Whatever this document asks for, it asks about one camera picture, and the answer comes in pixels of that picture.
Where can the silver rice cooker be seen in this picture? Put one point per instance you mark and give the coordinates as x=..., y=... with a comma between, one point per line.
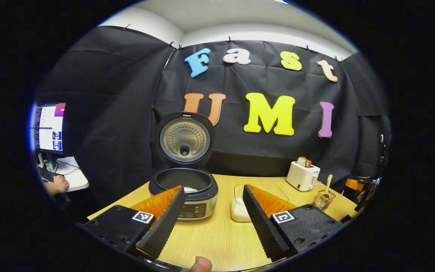
x=184, y=139

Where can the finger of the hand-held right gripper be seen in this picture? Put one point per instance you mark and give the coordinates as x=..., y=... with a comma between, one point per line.
x=354, y=184

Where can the wooden spoon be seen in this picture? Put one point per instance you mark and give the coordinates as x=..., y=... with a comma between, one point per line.
x=328, y=185

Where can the small green desk device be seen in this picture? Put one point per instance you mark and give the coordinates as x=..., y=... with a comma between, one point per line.
x=51, y=165

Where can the clear tray of white rice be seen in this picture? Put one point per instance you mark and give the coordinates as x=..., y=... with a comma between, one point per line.
x=238, y=209

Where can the brown toast slice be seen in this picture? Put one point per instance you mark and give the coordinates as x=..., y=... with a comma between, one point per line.
x=303, y=162

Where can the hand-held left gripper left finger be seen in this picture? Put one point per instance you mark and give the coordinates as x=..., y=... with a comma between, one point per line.
x=164, y=226

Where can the white side desk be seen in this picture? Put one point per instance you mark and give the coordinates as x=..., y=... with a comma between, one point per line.
x=74, y=179

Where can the black backdrop cloth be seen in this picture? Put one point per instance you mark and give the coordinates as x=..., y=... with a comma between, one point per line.
x=119, y=113

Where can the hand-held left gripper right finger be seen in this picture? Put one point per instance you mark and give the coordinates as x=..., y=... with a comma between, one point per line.
x=261, y=226

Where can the black keyboard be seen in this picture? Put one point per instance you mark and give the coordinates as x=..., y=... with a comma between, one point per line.
x=47, y=175

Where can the computer monitor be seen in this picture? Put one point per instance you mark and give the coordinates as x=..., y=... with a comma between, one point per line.
x=49, y=128

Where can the clear chopstick holder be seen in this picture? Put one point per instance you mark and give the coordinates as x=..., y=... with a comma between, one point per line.
x=322, y=203

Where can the white toaster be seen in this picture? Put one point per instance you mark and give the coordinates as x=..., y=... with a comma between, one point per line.
x=301, y=176

